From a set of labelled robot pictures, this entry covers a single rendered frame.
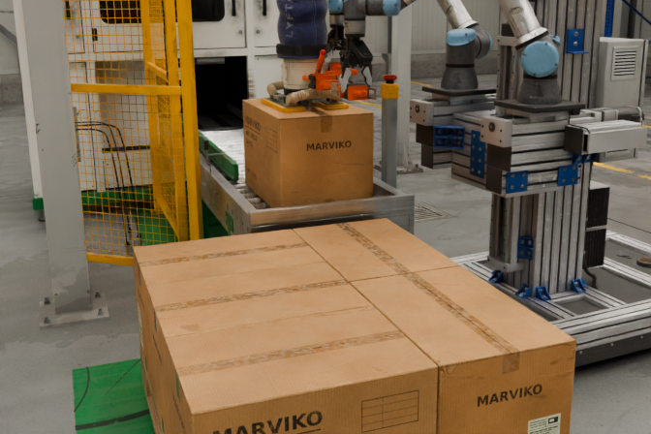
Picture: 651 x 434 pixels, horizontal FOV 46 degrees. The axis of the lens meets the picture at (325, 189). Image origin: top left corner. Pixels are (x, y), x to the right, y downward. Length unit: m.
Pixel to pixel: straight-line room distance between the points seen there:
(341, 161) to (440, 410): 1.40
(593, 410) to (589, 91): 1.18
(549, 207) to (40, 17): 2.21
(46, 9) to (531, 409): 2.45
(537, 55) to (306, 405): 1.38
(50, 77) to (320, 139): 1.19
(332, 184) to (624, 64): 1.22
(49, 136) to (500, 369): 2.23
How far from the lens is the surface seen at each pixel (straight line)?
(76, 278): 3.65
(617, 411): 2.93
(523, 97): 2.74
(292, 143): 3.00
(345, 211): 3.04
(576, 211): 3.20
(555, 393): 2.13
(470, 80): 3.13
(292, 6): 3.18
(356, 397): 1.83
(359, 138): 3.09
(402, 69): 6.17
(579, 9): 3.04
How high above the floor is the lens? 1.41
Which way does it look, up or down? 14 degrees down
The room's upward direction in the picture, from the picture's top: 1 degrees counter-clockwise
